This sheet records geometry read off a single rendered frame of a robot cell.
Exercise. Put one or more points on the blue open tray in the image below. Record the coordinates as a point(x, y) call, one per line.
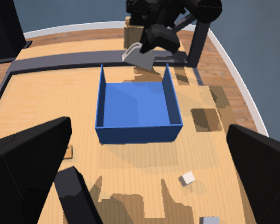
point(126, 105)

